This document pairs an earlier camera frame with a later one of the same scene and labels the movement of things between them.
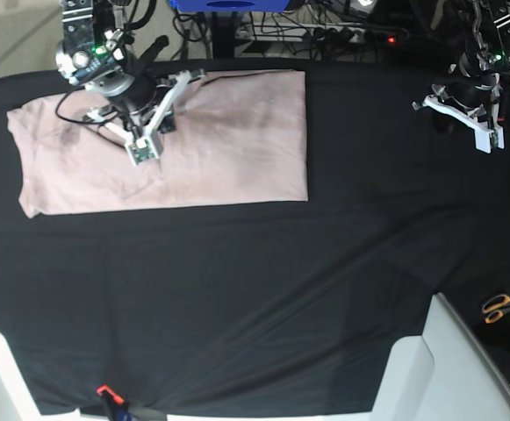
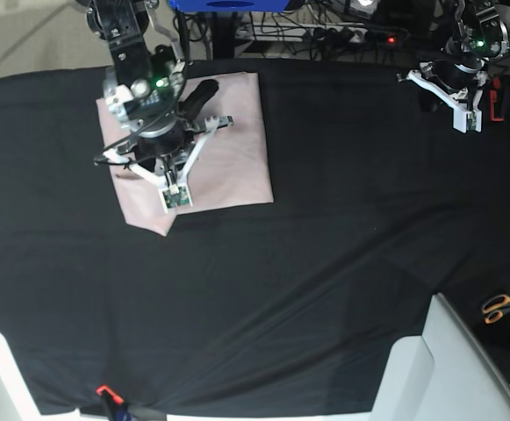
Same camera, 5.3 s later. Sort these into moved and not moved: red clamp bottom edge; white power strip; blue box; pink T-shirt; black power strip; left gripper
Moved: left gripper; pink T-shirt
Not moved: black power strip; white power strip; blue box; red clamp bottom edge
